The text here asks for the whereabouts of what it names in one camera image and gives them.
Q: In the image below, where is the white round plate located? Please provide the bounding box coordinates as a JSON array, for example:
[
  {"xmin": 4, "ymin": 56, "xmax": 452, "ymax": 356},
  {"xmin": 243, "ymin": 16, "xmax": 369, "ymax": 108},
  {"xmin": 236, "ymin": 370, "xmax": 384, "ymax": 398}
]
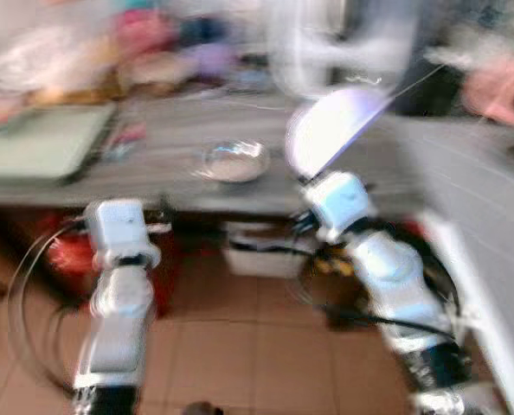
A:
[{"xmin": 285, "ymin": 86, "xmax": 393, "ymax": 182}]

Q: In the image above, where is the white plastic storage box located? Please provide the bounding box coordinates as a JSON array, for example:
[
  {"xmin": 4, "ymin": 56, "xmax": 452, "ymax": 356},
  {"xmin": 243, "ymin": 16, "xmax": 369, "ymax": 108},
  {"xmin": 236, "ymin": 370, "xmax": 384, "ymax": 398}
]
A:
[{"xmin": 222, "ymin": 222, "xmax": 315, "ymax": 280}]

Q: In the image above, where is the small red and blue item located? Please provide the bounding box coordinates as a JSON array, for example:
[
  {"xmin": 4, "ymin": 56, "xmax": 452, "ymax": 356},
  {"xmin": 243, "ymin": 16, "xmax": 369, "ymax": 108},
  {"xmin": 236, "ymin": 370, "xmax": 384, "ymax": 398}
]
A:
[{"xmin": 106, "ymin": 124, "xmax": 149, "ymax": 163}]

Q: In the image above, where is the shiny metal bowl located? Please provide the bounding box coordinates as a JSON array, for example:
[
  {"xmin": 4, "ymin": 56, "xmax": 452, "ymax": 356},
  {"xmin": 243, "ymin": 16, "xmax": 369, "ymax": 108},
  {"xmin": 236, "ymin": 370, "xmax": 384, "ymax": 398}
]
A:
[{"xmin": 192, "ymin": 140, "xmax": 272, "ymax": 184}]

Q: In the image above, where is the red plastic stool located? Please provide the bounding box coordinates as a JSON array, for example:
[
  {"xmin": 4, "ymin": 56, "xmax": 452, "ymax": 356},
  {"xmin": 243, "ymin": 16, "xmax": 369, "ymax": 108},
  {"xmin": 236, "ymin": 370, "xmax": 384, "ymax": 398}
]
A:
[{"xmin": 44, "ymin": 227, "xmax": 182, "ymax": 317}]

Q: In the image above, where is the pale green placemat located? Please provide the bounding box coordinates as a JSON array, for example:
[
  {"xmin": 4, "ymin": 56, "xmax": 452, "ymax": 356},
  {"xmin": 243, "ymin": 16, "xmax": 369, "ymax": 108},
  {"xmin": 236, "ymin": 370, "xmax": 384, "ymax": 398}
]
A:
[{"xmin": 0, "ymin": 103, "xmax": 117, "ymax": 183}]

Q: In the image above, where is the purple plastic item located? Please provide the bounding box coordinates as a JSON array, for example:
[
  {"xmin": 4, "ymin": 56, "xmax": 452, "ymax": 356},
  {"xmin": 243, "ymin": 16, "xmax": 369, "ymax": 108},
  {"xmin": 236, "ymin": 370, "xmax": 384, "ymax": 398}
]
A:
[{"xmin": 183, "ymin": 41, "xmax": 239, "ymax": 84}]

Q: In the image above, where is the white standing fan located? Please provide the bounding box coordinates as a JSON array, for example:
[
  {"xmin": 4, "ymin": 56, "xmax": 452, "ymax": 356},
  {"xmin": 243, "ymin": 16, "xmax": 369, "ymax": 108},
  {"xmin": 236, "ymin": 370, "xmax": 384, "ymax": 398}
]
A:
[{"xmin": 264, "ymin": 0, "xmax": 418, "ymax": 98}]

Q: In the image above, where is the pink plastic container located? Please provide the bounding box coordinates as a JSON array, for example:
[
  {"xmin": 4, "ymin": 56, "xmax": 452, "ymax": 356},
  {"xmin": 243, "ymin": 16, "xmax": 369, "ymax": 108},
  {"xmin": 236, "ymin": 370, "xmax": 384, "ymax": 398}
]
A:
[{"xmin": 112, "ymin": 9, "xmax": 178, "ymax": 63}]

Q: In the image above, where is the white crumpled plastic bag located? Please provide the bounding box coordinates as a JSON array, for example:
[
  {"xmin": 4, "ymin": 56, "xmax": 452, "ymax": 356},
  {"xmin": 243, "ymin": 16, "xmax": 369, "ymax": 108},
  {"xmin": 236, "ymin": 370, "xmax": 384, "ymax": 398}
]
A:
[{"xmin": 0, "ymin": 28, "xmax": 98, "ymax": 89}]

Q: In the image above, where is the pink round plastic basin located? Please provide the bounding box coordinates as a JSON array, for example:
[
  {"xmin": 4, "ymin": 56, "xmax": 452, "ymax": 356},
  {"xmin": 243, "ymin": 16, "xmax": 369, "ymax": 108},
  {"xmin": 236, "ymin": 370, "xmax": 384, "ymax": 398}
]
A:
[{"xmin": 459, "ymin": 62, "xmax": 514, "ymax": 127}]

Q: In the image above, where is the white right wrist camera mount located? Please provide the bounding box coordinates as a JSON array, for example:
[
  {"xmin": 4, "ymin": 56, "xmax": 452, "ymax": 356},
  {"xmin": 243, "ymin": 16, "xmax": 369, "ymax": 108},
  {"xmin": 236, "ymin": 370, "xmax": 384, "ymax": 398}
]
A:
[{"xmin": 303, "ymin": 170, "xmax": 379, "ymax": 244}]

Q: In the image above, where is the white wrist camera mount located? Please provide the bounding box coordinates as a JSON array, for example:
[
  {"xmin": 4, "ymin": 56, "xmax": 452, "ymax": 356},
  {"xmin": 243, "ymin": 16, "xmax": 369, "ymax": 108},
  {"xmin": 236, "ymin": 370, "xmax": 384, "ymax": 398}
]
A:
[
  {"xmin": 83, "ymin": 199, "xmax": 164, "ymax": 271},
  {"xmin": 303, "ymin": 170, "xmax": 379, "ymax": 244}
]

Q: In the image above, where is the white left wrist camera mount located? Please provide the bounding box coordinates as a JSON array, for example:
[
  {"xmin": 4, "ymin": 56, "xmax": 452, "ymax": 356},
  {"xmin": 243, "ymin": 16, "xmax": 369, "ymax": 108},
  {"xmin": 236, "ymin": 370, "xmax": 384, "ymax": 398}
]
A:
[{"xmin": 83, "ymin": 199, "xmax": 164, "ymax": 271}]

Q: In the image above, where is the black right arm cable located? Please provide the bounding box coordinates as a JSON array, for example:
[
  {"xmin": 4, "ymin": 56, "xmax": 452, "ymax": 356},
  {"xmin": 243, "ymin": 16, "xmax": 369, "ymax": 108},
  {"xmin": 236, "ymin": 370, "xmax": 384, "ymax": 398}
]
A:
[{"xmin": 283, "ymin": 235, "xmax": 461, "ymax": 342}]

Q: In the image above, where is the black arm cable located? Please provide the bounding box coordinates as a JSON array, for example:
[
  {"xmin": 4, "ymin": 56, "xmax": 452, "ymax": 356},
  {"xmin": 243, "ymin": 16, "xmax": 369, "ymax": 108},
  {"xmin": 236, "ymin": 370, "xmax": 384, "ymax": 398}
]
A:
[
  {"xmin": 4, "ymin": 218, "xmax": 88, "ymax": 394},
  {"xmin": 283, "ymin": 235, "xmax": 461, "ymax": 342}
]

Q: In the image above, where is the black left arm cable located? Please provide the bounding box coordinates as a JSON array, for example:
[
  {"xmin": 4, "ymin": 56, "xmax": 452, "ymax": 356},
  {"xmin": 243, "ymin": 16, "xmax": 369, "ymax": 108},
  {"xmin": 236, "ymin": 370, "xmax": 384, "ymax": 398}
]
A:
[{"xmin": 4, "ymin": 218, "xmax": 88, "ymax": 394}]

